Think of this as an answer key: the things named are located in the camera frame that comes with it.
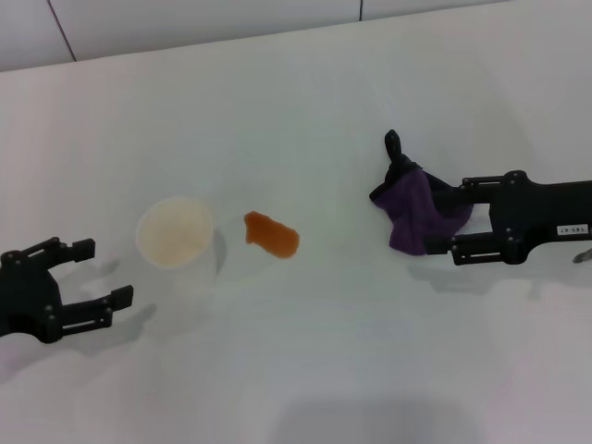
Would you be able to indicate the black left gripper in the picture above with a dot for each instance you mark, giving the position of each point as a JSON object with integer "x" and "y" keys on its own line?
{"x": 28, "y": 296}

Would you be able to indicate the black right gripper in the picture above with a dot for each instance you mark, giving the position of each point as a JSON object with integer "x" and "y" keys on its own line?
{"x": 546, "y": 208}

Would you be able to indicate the purple blue rag black edge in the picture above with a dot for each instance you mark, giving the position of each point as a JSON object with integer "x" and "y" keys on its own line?
{"x": 411, "y": 217}

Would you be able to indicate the white paper cup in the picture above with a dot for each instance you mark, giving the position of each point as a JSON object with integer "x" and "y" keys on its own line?
{"x": 176, "y": 231}

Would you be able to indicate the silver right wrist connector plug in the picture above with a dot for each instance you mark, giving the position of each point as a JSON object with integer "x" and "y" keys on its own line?
{"x": 583, "y": 255}

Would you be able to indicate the brown liquid stain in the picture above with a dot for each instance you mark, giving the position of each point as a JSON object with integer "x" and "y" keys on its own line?
{"x": 273, "y": 236}

